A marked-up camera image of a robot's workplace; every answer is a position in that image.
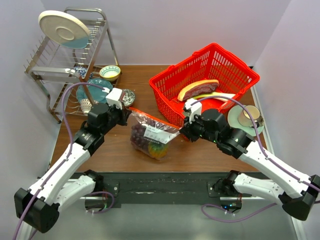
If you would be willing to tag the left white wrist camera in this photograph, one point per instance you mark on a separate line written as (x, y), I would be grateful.
(114, 97)

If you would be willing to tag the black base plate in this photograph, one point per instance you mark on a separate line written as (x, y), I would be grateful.
(160, 188)

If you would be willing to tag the purple grape bunch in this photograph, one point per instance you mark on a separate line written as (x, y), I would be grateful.
(137, 137)

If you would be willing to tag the metal dish rack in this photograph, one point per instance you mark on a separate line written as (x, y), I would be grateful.
(52, 65)

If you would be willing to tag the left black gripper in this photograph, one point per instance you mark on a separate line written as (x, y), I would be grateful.
(124, 114)

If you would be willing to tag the aluminium frame rail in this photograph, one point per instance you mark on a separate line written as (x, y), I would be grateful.
(297, 224)

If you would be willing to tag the teal scalloped plate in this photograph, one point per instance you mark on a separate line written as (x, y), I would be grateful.
(96, 93)

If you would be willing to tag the black white patterned bowl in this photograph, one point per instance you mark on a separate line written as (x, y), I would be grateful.
(128, 98)

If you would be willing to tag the white green leek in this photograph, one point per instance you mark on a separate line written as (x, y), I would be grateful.
(221, 96)

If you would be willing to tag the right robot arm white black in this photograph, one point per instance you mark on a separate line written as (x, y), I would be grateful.
(294, 191)

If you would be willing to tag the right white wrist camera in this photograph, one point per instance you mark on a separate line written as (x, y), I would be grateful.
(192, 107)

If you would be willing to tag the cream enamel mug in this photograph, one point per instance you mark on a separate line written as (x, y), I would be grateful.
(250, 116)

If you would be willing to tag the yellow rimmed teal bowl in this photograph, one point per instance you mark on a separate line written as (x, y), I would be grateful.
(110, 72)

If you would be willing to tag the clear zip top bag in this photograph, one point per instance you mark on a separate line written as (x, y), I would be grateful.
(163, 132)

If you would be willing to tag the orange fruit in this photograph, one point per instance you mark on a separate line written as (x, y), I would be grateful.
(157, 150)

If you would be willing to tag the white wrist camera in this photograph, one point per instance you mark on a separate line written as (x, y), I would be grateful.
(192, 107)
(114, 97)

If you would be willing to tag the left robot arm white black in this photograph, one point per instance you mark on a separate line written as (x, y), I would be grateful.
(41, 204)

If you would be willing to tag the mint green saucer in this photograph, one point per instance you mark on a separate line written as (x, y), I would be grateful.
(233, 122)

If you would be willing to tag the blue patterned dish in rack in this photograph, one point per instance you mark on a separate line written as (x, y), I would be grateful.
(81, 70)

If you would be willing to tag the large white blue plate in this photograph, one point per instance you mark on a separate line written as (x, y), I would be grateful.
(64, 29)

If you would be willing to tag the patterned bowl in rack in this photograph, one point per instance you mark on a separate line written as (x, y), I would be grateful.
(85, 106)

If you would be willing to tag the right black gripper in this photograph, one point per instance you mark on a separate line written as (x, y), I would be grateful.
(187, 129)

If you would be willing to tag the red plastic shopping basket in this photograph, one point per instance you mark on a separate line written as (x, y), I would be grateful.
(212, 62)

